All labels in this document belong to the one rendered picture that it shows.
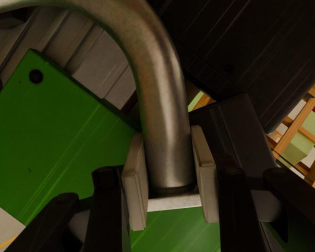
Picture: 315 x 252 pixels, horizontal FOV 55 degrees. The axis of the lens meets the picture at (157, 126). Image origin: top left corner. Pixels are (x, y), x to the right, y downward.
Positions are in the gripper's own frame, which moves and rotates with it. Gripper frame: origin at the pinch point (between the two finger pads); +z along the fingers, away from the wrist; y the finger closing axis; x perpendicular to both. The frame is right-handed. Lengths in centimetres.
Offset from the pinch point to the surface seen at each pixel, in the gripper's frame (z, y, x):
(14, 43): 7.2, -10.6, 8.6
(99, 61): 49, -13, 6
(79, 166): 4.5, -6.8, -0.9
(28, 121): 5.0, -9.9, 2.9
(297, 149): 284, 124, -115
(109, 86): 60, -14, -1
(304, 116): 307, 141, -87
